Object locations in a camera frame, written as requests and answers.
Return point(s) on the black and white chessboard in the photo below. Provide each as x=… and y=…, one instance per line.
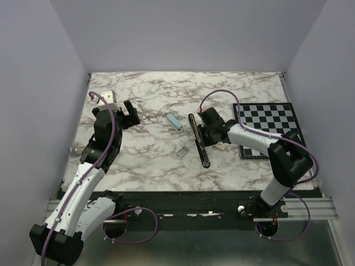
x=270, y=117

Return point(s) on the black stapler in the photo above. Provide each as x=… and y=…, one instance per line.
x=199, y=143

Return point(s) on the aluminium frame rail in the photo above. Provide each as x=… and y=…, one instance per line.
x=309, y=235

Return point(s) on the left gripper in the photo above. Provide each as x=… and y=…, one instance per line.
x=131, y=119

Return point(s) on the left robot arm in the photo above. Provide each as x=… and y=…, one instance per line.
x=61, y=237

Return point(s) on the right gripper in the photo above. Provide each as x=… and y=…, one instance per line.
x=207, y=143

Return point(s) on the glitter tube with black cap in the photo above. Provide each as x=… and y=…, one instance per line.
x=76, y=150

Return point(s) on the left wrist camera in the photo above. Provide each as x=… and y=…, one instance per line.
x=106, y=98

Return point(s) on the light blue stapler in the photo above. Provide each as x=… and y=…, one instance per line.
x=174, y=122

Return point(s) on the small cardboard staple box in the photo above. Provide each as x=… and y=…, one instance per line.
x=220, y=146

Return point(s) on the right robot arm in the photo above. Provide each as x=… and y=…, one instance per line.
x=288, y=158

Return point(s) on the staple tray with staples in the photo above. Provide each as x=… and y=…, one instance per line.
x=182, y=152

